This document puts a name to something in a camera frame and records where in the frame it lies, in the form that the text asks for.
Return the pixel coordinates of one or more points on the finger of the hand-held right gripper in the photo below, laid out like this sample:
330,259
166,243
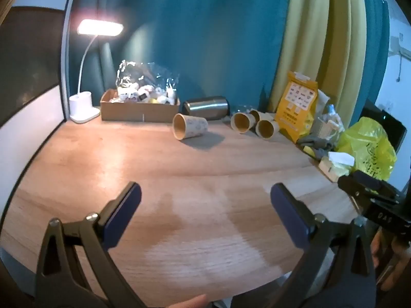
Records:
374,181
353,184

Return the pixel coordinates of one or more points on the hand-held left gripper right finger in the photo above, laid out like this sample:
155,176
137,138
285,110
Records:
289,218

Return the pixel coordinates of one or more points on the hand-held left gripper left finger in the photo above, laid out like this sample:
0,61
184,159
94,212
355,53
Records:
123,213

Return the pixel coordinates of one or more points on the patterned paper cup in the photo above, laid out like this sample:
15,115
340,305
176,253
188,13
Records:
192,126

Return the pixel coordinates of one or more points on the brown paper cup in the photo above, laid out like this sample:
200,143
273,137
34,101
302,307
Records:
240,122
266,129
266,116

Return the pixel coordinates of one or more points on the person's right hand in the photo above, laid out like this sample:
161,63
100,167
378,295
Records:
393,260

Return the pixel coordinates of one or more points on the person's left hand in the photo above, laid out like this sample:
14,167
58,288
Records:
189,303

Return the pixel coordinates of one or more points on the tissue pack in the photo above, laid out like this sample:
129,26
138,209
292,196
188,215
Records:
330,167

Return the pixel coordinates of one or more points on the yellow-green plastic bag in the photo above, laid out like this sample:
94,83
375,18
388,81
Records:
366,144

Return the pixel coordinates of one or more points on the grey cloth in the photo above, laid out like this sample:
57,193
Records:
316,142

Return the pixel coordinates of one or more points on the black screen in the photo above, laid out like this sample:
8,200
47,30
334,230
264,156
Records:
391,128

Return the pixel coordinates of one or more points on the clear plastic bottle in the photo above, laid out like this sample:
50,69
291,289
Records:
331,114

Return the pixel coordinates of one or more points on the orange paper bag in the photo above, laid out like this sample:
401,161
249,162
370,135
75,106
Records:
295,109

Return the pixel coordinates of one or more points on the cardboard box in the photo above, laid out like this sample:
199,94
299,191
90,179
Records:
135,113

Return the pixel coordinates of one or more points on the white desk lamp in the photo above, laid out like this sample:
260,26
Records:
80,106

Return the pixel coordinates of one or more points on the teal curtain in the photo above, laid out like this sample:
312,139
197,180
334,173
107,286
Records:
372,54
192,38

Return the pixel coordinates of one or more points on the clear plastic bag of packets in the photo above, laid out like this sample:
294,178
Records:
144,80

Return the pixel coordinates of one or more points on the steel tumbler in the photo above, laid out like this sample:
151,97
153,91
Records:
207,107

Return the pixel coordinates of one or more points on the yellow curtain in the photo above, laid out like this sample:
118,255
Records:
308,38

